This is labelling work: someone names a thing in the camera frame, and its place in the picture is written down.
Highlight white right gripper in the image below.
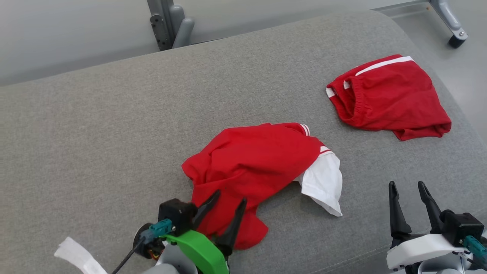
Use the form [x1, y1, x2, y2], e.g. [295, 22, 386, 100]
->
[386, 181, 472, 272]

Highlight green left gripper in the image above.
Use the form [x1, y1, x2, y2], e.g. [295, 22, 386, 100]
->
[164, 190, 248, 274]

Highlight red white jersey shirt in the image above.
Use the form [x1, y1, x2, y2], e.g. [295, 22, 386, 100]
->
[181, 122, 343, 250]

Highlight red shorts white stripes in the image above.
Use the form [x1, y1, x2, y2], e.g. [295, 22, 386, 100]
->
[326, 54, 452, 142]

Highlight grey partition foot leg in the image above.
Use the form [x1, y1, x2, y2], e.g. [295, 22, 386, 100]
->
[428, 0, 469, 49]

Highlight black cable teal connector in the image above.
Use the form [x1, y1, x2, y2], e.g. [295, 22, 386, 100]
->
[463, 235, 487, 269]
[110, 219, 174, 274]

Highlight white tape on cable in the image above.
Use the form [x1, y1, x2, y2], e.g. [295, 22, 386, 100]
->
[54, 237, 108, 274]

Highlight grey metal partition post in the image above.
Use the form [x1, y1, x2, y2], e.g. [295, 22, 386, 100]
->
[147, 0, 195, 51]

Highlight grey partition base rail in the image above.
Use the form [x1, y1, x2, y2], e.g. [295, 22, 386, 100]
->
[373, 0, 432, 14]

